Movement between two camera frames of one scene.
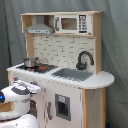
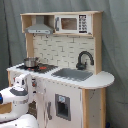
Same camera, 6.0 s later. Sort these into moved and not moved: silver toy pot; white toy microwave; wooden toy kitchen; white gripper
Moved: white gripper
Not moved: silver toy pot; white toy microwave; wooden toy kitchen
